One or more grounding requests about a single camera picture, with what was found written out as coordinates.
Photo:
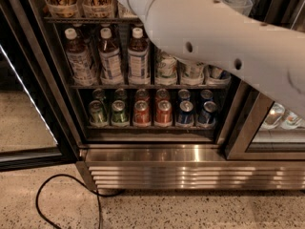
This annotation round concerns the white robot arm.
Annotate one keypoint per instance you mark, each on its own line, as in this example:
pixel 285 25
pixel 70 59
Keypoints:
pixel 269 58

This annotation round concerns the front left red can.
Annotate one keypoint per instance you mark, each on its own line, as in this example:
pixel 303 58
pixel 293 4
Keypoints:
pixel 141 114

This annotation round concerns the red can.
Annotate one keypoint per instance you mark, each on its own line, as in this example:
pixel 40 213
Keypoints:
pixel 141 114
pixel 162 94
pixel 163 116
pixel 142 94

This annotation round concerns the front right red can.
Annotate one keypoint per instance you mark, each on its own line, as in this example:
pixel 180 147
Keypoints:
pixel 163 116

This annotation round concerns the rear right red can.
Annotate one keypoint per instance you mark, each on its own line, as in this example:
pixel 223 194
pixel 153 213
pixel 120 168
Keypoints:
pixel 162 94

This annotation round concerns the rear left red can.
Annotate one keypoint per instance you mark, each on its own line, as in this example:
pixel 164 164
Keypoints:
pixel 142 94

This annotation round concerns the stainless steel fridge cabinet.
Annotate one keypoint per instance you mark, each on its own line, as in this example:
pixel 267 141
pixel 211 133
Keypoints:
pixel 132 157

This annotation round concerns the rear left blue can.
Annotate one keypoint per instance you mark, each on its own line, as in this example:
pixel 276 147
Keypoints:
pixel 184 95

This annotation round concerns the front left blue can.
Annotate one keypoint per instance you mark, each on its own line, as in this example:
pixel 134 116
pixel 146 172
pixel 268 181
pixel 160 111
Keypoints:
pixel 185 112

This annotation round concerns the front white green can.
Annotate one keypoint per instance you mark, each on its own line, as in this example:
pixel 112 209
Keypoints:
pixel 165 69

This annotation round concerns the front white silver can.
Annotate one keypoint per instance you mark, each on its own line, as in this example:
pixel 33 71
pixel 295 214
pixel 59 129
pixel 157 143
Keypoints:
pixel 191 73

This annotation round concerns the front right blue can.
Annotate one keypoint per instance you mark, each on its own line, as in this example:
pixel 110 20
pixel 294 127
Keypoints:
pixel 207 114

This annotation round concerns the rear right blue can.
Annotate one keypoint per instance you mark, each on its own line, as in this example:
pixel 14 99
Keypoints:
pixel 206 95

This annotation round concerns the rear left green can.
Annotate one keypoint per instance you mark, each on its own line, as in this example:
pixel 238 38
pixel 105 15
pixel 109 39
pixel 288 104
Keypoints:
pixel 99 94

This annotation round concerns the front left green can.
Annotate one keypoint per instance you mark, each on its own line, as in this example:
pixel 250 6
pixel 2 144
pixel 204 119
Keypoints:
pixel 98 113

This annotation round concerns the front blue energy can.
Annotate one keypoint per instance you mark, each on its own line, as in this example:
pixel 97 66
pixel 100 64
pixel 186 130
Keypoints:
pixel 218 73

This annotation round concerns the open glass fridge door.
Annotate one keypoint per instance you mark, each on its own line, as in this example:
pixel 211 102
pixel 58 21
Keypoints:
pixel 30 134

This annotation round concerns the right tea bottle white cap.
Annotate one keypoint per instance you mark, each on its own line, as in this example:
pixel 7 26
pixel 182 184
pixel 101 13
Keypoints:
pixel 138 58

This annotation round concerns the tea bottle white cap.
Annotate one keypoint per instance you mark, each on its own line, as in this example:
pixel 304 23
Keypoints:
pixel 80 59
pixel 110 56
pixel 138 58

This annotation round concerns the middle tea bottle white cap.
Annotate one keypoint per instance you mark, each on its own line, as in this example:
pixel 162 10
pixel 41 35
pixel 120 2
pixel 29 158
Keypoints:
pixel 110 56

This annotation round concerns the left tea bottle white cap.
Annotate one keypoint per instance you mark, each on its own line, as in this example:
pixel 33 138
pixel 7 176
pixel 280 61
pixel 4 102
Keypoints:
pixel 80 59

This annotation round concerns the middle tan coffee bottle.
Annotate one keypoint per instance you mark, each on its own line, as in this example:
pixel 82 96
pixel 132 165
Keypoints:
pixel 98 8

